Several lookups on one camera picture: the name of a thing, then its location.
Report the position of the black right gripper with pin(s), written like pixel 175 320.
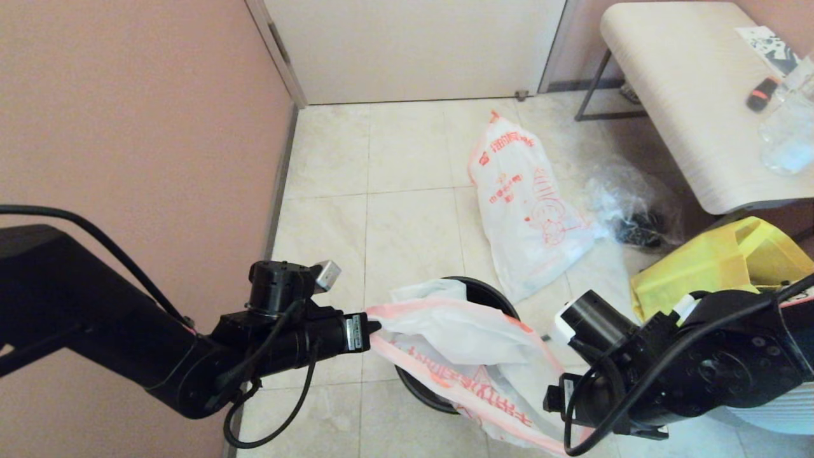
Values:
pixel 572 397

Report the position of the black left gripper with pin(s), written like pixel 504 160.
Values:
pixel 331 337

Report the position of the used white red liner bag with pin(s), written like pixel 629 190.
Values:
pixel 528 210

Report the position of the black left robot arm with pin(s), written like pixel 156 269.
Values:
pixel 95 318

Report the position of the black round trash bin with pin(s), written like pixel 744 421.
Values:
pixel 489 296

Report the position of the yellow fabric bag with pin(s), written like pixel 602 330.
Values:
pixel 699 273

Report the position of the clear plastic bag dark contents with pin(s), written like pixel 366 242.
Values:
pixel 629 203

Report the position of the white door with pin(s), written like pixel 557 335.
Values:
pixel 413 51

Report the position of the beige table with metal legs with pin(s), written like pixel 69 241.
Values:
pixel 687 95

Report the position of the clear bottle with blue tint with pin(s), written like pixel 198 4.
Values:
pixel 788 140

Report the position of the black orange small device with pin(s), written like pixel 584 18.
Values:
pixel 761 95

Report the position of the black white printed leaflet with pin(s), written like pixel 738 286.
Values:
pixel 769 49

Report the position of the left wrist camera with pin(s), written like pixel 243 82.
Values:
pixel 327 275

